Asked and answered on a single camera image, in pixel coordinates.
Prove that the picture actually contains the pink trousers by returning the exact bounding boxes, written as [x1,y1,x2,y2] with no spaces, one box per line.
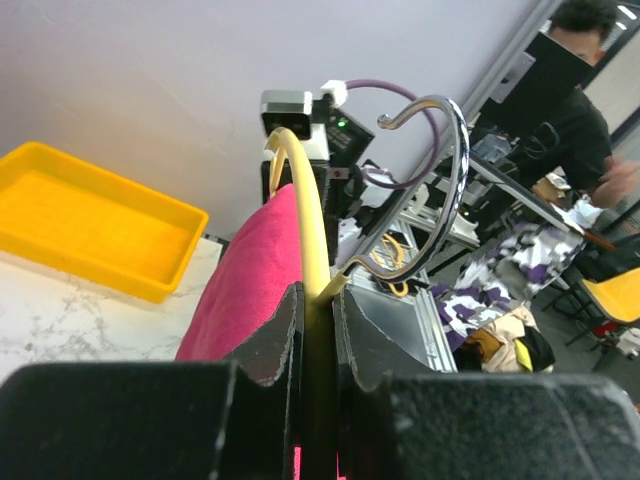
[176,185,304,479]

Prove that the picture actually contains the yellow tray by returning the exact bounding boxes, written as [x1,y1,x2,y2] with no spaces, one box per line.
[1,142,209,303]

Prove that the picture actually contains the camouflage cloth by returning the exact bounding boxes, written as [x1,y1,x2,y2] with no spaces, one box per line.
[430,224,584,351]

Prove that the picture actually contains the yellow hanger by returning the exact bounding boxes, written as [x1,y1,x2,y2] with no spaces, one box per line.
[265,95,470,479]

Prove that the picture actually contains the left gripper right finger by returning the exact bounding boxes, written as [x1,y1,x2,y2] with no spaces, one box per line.
[334,291,639,479]

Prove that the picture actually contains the yellow chair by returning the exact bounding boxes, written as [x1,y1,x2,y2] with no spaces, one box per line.
[564,267,640,359]

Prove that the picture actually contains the person in black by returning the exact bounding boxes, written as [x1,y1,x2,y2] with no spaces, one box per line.
[509,1,639,209]

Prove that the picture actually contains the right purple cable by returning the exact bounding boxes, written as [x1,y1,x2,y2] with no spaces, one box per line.
[344,78,442,190]

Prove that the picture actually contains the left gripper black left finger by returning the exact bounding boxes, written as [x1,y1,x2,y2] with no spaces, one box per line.
[1,284,304,479]

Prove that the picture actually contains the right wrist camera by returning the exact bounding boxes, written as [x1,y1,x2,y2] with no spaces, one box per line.
[260,90,332,161]

